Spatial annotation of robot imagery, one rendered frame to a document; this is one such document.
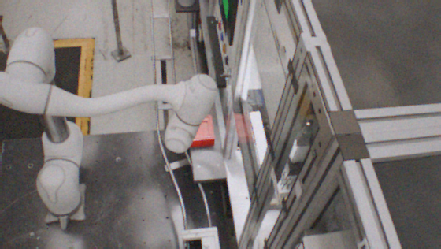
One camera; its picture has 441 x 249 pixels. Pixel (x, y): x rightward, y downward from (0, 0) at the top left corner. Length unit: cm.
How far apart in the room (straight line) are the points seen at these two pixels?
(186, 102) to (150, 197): 75
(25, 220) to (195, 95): 107
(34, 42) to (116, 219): 90
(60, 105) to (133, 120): 170
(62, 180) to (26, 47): 61
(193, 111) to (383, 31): 77
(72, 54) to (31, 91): 216
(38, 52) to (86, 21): 234
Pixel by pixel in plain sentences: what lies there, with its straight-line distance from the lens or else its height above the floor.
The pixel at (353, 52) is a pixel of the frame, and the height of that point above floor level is 201.
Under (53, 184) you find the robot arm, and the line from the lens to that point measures 188.
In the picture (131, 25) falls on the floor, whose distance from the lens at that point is 377.
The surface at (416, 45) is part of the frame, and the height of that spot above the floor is 201.
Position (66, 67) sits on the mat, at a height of 1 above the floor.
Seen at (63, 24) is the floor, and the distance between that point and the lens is 388.
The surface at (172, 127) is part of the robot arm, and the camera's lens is 153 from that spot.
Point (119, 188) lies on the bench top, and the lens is 212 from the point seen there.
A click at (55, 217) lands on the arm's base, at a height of 70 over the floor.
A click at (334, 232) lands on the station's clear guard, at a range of 79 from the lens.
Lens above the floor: 257
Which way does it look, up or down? 53 degrees down
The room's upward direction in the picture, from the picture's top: 10 degrees clockwise
